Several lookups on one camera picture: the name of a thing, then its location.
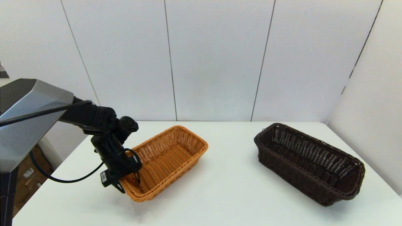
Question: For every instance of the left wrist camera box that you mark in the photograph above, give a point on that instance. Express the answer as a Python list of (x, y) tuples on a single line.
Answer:
[(105, 179)]

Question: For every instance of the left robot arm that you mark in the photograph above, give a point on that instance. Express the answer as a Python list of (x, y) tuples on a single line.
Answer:
[(25, 119)]

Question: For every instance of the brown cardboard box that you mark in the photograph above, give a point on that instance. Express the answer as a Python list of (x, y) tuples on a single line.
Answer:
[(39, 174), (37, 155), (26, 194)]

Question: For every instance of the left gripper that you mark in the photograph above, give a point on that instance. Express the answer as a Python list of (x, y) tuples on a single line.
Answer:
[(116, 157)]

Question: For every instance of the dark brown wicker basket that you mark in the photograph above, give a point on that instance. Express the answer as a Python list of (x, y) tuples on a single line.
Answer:
[(301, 175)]

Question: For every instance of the dark grey wall fixture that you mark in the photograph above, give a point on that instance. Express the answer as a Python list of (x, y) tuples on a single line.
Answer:
[(3, 73)]

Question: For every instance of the orange wicker basket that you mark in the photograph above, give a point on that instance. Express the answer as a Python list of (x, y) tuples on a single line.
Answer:
[(169, 157)]

